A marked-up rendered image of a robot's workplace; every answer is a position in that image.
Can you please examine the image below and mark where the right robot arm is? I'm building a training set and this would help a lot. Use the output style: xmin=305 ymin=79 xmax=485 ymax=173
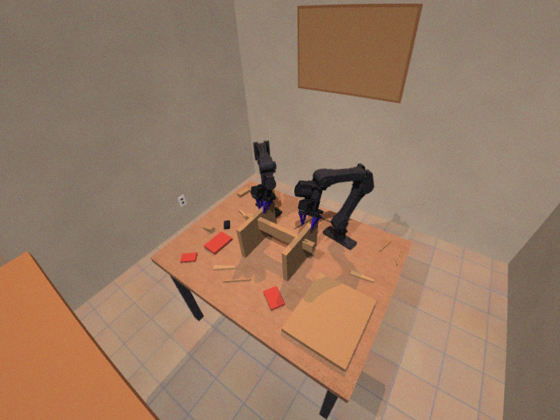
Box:
xmin=251 ymin=141 xmax=282 ymax=218

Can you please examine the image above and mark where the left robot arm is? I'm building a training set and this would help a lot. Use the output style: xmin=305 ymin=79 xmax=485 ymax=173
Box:
xmin=294 ymin=163 xmax=374 ymax=250

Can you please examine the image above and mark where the red flat block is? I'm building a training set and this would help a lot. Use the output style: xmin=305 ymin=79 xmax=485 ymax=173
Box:
xmin=263 ymin=286 xmax=285 ymax=310
xmin=204 ymin=232 xmax=232 ymax=255
xmin=180 ymin=252 xmax=197 ymax=263

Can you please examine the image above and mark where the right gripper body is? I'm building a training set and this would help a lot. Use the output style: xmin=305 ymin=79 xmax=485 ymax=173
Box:
xmin=259 ymin=195 xmax=276 ymax=202

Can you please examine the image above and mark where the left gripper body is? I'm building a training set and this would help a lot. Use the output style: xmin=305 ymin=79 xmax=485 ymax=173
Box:
xmin=306 ymin=209 xmax=323 ymax=219

